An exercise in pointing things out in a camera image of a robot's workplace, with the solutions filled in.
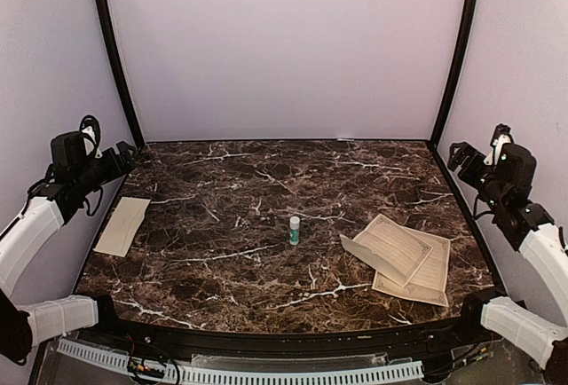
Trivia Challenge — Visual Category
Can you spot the black frame post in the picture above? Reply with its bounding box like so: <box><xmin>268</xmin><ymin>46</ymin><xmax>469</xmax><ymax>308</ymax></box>
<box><xmin>95</xmin><ymin>0</ymin><xmax>146</xmax><ymax>148</ymax></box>
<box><xmin>429</xmin><ymin>0</ymin><xmax>477</xmax><ymax>151</ymax></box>

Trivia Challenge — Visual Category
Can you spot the green white glue stick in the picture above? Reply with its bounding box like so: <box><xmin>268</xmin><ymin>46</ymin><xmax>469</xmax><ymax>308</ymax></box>
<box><xmin>289</xmin><ymin>216</ymin><xmax>301</xmax><ymax>246</ymax></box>

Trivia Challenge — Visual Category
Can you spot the left black frame post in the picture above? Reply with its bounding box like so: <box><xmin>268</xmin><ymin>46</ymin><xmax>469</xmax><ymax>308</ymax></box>
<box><xmin>95</xmin><ymin>0</ymin><xmax>146</xmax><ymax>148</ymax></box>

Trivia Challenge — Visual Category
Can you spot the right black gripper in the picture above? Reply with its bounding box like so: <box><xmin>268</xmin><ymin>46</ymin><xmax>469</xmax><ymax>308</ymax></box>
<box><xmin>448</xmin><ymin>142</ymin><xmax>509</xmax><ymax>213</ymax></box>

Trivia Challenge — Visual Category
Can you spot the flat lined letter paper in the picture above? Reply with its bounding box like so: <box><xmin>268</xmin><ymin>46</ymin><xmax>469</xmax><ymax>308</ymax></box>
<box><xmin>372</xmin><ymin>230</ymin><xmax>451</xmax><ymax>307</ymax></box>

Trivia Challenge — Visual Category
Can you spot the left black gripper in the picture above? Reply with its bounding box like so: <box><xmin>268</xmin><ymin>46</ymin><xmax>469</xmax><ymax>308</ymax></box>
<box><xmin>75</xmin><ymin>141</ymin><xmax>137</xmax><ymax>195</ymax></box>

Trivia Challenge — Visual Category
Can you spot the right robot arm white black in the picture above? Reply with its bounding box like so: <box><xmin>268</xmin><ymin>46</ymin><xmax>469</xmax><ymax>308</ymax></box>
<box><xmin>448</xmin><ymin>142</ymin><xmax>567</xmax><ymax>384</ymax></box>

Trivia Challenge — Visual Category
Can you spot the small circuit board with wires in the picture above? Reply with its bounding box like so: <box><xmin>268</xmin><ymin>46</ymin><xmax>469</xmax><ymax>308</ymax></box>
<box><xmin>127</xmin><ymin>358</ymin><xmax>165</xmax><ymax>379</ymax></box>

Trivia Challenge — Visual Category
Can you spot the cream paper envelope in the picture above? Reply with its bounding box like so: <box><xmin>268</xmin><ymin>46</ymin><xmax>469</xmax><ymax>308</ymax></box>
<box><xmin>94</xmin><ymin>197</ymin><xmax>150</xmax><ymax>257</ymax></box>

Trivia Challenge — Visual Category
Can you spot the white slotted cable duct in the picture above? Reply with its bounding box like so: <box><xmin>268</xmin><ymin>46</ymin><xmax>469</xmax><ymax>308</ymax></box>
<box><xmin>57</xmin><ymin>339</ymin><xmax>424</xmax><ymax>385</ymax></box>

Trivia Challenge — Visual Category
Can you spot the right black frame post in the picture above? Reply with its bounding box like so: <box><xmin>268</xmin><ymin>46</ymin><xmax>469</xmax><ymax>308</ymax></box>
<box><xmin>429</xmin><ymin>0</ymin><xmax>477</xmax><ymax>151</ymax></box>

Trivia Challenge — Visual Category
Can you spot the black front table rail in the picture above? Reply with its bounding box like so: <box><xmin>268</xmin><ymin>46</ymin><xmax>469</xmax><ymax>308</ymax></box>
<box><xmin>78</xmin><ymin>295</ymin><xmax>501</xmax><ymax>360</ymax></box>

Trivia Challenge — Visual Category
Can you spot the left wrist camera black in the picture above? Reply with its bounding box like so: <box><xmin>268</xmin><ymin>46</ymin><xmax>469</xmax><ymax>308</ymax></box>
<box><xmin>51</xmin><ymin>114</ymin><xmax>102</xmax><ymax>169</ymax></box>

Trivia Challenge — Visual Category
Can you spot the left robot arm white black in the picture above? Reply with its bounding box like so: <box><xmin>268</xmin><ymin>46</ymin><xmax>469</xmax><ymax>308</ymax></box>
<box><xmin>1</xmin><ymin>135</ymin><xmax>137</xmax><ymax>365</ymax></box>

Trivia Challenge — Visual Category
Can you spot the lined letter paper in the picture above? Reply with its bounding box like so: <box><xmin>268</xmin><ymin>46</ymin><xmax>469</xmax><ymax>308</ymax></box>
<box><xmin>372</xmin><ymin>230</ymin><xmax>451</xmax><ymax>307</ymax></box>
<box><xmin>340</xmin><ymin>215</ymin><xmax>434</xmax><ymax>287</ymax></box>

